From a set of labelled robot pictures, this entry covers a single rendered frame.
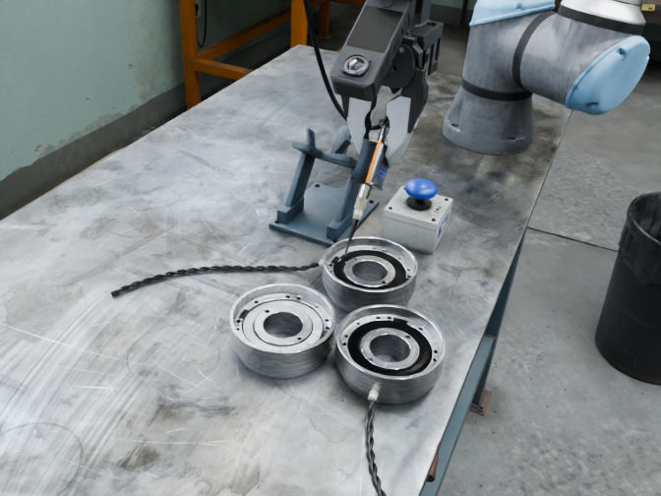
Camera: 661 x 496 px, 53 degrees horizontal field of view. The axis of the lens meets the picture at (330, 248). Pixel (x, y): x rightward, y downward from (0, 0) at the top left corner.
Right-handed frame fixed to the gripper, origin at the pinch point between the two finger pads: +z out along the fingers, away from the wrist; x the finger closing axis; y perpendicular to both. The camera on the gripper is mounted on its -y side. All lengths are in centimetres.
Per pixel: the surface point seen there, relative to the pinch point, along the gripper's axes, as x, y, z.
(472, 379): -11, 43, 69
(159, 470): 1.4, -38.1, 13.0
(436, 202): -5.6, 8.4, 8.7
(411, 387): -14.1, -21.5, 10.2
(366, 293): -5.3, -12.3, 9.4
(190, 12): 151, 162, 46
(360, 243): -0.6, -3.5, 9.9
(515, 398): -19, 67, 93
